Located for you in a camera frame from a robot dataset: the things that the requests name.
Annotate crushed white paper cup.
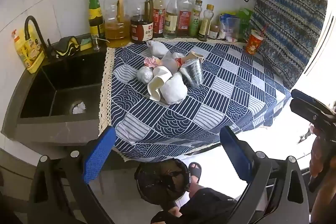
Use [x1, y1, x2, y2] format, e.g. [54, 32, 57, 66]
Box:
[147, 66, 172, 102]

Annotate large white paper ball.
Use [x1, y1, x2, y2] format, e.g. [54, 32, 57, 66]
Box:
[160, 72, 188, 105]

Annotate grey slide sandal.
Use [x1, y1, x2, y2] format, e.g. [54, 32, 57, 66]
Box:
[188, 162, 202, 184]

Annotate pink crumpled wrapper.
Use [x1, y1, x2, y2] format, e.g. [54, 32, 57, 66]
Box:
[143, 56, 159, 67]

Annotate black cap sauce bottle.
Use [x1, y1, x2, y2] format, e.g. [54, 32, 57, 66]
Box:
[152, 0, 166, 38]

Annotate plastic ball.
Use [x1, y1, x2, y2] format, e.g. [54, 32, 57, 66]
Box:
[136, 66, 154, 83]

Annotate red cup with straw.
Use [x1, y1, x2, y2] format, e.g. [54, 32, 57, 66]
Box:
[245, 25, 268, 55]

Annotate green and yellow sponge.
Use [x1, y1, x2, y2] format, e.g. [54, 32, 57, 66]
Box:
[79, 37, 93, 51]

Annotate metal pump dispenser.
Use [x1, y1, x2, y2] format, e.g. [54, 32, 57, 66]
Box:
[91, 34, 111, 51]

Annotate black and yellow cloth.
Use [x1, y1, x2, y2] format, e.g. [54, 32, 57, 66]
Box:
[54, 35, 80, 56]

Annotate black trash bin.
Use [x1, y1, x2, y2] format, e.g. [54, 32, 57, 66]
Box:
[134, 158, 191, 207]

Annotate silver foil cup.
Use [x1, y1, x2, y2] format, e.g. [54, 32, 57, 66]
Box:
[180, 58, 205, 88]

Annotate black kitchen sink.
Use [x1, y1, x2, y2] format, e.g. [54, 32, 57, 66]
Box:
[1, 47, 108, 146]

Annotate white tissue in drain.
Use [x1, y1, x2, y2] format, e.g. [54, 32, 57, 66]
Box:
[71, 101, 87, 115]

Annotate black shorts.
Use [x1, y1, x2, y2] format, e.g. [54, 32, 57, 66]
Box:
[151, 187, 244, 224]

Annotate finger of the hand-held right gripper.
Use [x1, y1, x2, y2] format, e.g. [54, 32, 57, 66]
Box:
[290, 98, 328, 125]
[292, 89, 332, 114]

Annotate small white paper ball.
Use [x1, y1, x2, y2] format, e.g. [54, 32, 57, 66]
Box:
[146, 40, 170, 59]

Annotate green label bottle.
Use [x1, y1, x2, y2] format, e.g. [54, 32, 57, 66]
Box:
[189, 0, 203, 38]

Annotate person's right hand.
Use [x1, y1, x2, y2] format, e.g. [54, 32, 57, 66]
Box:
[309, 126, 326, 178]

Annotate white plastic seasoning bag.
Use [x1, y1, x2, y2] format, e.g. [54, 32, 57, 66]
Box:
[218, 13, 240, 42]

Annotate person's right forearm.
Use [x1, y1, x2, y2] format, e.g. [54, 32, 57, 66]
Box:
[311, 169, 336, 224]

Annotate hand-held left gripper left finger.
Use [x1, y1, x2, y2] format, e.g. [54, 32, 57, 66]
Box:
[28, 126, 117, 224]

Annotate black faucet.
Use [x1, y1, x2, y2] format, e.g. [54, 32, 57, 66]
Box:
[24, 15, 57, 58]

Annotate clear cooking oil jug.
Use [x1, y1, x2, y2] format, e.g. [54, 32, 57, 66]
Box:
[104, 0, 132, 47]

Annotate small yellow cap bottle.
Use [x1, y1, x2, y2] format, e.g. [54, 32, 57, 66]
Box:
[198, 4, 214, 41]

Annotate yellow dish soap bottle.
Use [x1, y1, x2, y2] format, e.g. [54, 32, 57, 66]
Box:
[11, 25, 45, 74]

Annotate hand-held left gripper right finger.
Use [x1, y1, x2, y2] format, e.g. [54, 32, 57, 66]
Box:
[219, 126, 309, 224]

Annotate clear bottle yellow cap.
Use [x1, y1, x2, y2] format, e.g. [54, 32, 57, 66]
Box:
[163, 0, 181, 39]

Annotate green bottle yellow cap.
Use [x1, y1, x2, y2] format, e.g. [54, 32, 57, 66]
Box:
[88, 0, 105, 39]

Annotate dark soy sauce jug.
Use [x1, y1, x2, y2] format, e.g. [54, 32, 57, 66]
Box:
[130, 0, 154, 43]

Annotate red label glass bottle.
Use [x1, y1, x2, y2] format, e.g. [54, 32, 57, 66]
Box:
[177, 0, 193, 37]

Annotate blue patterned curtain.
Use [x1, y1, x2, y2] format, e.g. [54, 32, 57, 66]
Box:
[247, 0, 328, 90]

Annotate brown paper cup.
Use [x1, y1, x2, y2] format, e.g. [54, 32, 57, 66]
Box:
[181, 50, 205, 67]

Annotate person's leg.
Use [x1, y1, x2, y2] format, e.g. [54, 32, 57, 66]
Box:
[168, 164, 204, 219]

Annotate blue patterned tablecloth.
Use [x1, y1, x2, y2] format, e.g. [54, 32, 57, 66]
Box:
[98, 39, 292, 163]

